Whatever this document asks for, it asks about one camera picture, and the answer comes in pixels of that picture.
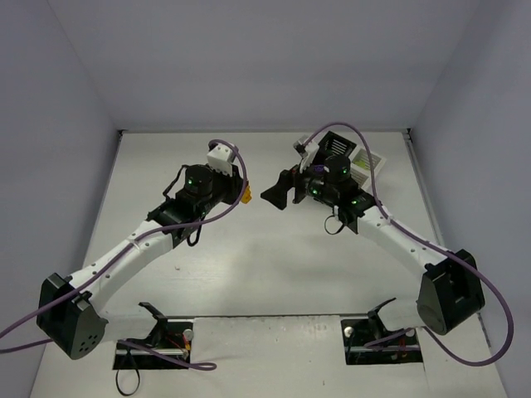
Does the yellow green purple lego stack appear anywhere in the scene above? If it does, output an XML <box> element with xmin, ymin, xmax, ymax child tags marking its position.
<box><xmin>241</xmin><ymin>186</ymin><xmax>252</xmax><ymax>204</ymax></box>

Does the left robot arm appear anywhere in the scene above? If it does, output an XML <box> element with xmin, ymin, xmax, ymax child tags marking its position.
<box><xmin>37</xmin><ymin>162</ymin><xmax>248</xmax><ymax>360</ymax></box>

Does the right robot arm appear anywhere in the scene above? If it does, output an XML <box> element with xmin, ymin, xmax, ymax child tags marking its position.
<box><xmin>261</xmin><ymin>155</ymin><xmax>485</xmax><ymax>336</ymax></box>

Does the black slotted container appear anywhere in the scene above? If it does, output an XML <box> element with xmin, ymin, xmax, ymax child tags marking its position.
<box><xmin>312</xmin><ymin>130</ymin><xmax>357</xmax><ymax>166</ymax></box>

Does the white slotted container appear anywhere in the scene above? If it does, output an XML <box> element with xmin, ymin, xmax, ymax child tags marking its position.
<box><xmin>349</xmin><ymin>146</ymin><xmax>387</xmax><ymax>191</ymax></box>

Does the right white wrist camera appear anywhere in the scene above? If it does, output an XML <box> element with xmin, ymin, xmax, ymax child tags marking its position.
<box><xmin>294</xmin><ymin>135</ymin><xmax>319</xmax><ymax>173</ymax></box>

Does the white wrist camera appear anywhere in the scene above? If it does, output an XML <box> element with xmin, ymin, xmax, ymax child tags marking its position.
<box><xmin>207</xmin><ymin>140</ymin><xmax>238</xmax><ymax>177</ymax></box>
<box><xmin>294</xmin><ymin>135</ymin><xmax>319</xmax><ymax>173</ymax></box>

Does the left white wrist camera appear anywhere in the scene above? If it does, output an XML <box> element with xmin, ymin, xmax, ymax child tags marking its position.
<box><xmin>207</xmin><ymin>140</ymin><xmax>238</xmax><ymax>177</ymax></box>

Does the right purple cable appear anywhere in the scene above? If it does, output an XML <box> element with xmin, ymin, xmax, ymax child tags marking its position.
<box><xmin>304</xmin><ymin>122</ymin><xmax>514</xmax><ymax>368</ymax></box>

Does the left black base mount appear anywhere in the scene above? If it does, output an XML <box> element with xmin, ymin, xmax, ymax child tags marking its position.
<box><xmin>113</xmin><ymin>302</ymin><xmax>193</xmax><ymax>371</ymax></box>

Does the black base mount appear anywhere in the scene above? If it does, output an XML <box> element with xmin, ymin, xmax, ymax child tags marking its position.
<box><xmin>113</xmin><ymin>302</ymin><xmax>193</xmax><ymax>371</ymax></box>
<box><xmin>340</xmin><ymin>298</ymin><xmax>423</xmax><ymax>366</ymax></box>

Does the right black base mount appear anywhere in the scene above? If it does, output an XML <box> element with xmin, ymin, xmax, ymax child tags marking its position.
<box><xmin>340</xmin><ymin>298</ymin><xmax>423</xmax><ymax>366</ymax></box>

